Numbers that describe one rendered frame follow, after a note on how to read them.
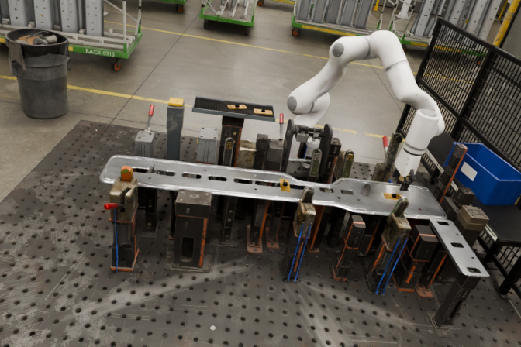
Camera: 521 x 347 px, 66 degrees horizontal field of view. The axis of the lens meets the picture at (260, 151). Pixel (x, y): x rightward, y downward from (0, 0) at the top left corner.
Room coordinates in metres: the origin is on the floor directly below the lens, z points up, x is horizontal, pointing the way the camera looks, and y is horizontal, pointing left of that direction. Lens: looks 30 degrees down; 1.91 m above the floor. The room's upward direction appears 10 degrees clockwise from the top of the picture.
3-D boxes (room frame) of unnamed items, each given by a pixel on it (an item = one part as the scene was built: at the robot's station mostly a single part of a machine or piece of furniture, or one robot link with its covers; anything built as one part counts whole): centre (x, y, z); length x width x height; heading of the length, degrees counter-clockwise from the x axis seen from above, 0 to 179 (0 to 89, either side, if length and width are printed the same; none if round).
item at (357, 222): (1.20, -0.41, 0.84); 0.11 x 0.08 x 0.29; 8
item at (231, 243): (1.31, 0.09, 0.84); 0.13 x 0.11 x 0.29; 8
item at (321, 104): (1.89, -0.21, 1.11); 0.19 x 0.12 x 0.24; 130
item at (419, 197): (1.33, -0.10, 1.00); 1.38 x 0.22 x 0.02; 98
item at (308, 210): (1.17, -0.20, 0.87); 0.12 x 0.09 x 0.35; 8
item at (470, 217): (1.31, -0.87, 0.88); 0.08 x 0.08 x 0.36; 8
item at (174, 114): (1.60, 0.41, 0.92); 0.08 x 0.08 x 0.44; 8
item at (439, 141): (1.66, -0.99, 1.02); 0.90 x 0.22 x 0.03; 8
